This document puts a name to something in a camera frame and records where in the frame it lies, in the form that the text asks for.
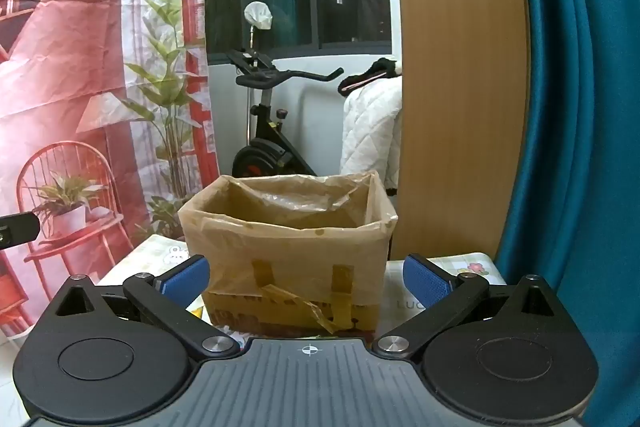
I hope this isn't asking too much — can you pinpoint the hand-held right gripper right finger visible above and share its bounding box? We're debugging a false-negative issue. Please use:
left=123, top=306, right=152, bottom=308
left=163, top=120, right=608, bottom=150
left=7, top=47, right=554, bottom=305
left=373, top=253, right=566, bottom=361

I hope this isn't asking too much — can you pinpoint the wooden panel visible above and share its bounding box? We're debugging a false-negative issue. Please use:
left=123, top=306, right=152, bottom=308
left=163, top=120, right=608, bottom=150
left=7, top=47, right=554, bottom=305
left=389, top=0, right=531, bottom=260

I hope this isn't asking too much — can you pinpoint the black exercise bike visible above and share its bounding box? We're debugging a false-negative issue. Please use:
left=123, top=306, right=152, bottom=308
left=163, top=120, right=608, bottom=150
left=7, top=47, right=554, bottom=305
left=231, top=49, right=346, bottom=180

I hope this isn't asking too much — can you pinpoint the black and pink fuzzy garment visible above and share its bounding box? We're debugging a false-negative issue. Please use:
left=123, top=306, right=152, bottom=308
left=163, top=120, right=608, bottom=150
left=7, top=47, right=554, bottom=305
left=336, top=57, right=404, bottom=96

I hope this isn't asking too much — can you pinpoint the white quilted blanket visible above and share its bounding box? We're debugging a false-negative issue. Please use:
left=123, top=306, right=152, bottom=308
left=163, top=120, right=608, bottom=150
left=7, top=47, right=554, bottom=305
left=340, top=74, right=405, bottom=198

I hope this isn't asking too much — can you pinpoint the red printed backdrop cloth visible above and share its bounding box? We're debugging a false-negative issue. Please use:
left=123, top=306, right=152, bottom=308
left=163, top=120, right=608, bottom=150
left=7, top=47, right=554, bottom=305
left=0, top=0, right=221, bottom=338

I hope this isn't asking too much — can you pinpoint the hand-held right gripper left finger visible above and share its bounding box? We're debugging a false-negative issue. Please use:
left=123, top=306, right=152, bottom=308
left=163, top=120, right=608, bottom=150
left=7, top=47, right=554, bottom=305
left=51, top=255, right=241, bottom=363

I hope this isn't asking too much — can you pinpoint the teal curtain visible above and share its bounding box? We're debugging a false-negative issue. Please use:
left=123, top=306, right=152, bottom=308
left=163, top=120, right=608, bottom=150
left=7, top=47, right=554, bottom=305
left=492, top=0, right=640, bottom=427

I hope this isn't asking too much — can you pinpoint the checked cartoon tablecloth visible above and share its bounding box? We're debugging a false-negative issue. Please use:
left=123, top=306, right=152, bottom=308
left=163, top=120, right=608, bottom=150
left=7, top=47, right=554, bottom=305
left=95, top=234, right=508, bottom=343

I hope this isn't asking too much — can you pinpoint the white cloth cover on pole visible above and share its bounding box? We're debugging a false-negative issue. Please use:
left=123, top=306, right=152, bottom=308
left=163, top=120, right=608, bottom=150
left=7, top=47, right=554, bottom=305
left=243, top=1, right=273, bottom=32

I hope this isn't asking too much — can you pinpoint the cardboard box with plastic liner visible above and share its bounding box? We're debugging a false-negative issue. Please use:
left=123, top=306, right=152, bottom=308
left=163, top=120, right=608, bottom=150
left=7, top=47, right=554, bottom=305
left=177, top=172, right=399, bottom=343

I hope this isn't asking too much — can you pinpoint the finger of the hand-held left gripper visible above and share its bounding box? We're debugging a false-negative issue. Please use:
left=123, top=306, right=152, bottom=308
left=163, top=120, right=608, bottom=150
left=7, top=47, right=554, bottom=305
left=0, top=213, right=42, bottom=251

